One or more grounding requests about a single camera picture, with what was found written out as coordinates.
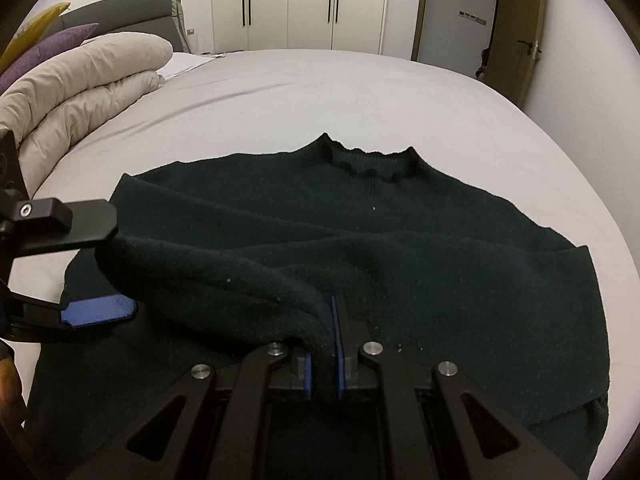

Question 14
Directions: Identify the person's left hand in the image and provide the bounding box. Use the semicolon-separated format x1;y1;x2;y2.
0;345;26;441

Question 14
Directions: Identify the grey pillow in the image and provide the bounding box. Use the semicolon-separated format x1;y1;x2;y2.
60;0;193;54

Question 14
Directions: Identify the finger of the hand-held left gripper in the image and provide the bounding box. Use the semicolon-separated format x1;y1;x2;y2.
0;285;137;343
0;199;119;256

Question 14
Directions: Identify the wooden door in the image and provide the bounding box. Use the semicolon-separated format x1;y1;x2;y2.
492;0;547;109

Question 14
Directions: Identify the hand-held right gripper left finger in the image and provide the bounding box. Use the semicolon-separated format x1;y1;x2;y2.
65;341;316;480

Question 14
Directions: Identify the cream wardrobe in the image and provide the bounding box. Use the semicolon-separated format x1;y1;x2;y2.
210;0;391;56

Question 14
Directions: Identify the yellow pillow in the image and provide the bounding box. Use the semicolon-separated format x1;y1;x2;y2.
0;1;72;73

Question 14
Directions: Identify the bed with grey sheet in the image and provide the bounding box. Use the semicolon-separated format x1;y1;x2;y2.
0;49;626;480

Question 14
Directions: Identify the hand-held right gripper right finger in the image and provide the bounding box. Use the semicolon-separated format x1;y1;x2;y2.
330;295;581;480

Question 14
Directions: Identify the beige folded duvet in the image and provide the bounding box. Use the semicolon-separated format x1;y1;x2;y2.
0;31;174;191

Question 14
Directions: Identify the purple pillow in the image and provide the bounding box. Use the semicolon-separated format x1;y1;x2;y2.
0;22;101;96

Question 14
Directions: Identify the dark green towel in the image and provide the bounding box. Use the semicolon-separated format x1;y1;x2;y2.
25;132;611;480

